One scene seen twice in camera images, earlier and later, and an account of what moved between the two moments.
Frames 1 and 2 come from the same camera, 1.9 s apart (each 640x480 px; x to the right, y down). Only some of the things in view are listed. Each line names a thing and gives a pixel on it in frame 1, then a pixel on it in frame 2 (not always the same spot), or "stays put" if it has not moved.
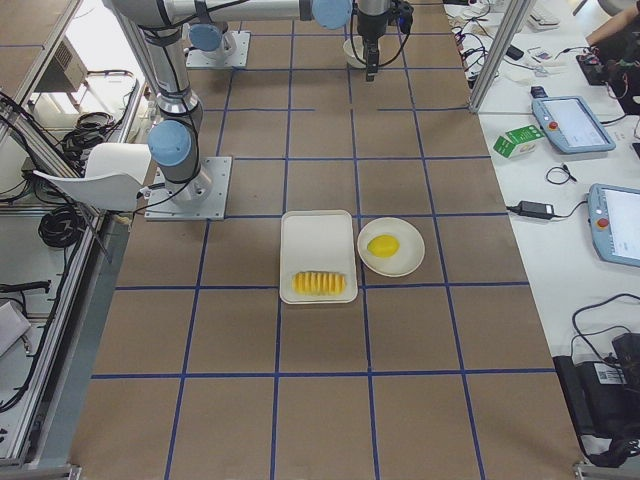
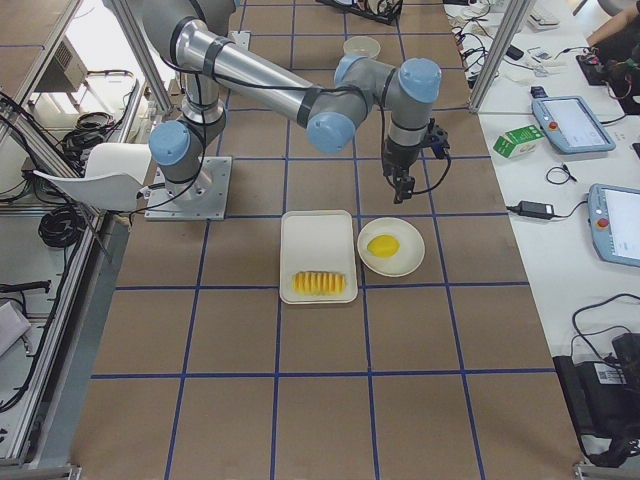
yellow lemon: [383, 245] stays put
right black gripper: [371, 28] -> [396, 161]
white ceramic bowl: [354, 49] stays put
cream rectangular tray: [317, 241] stays put
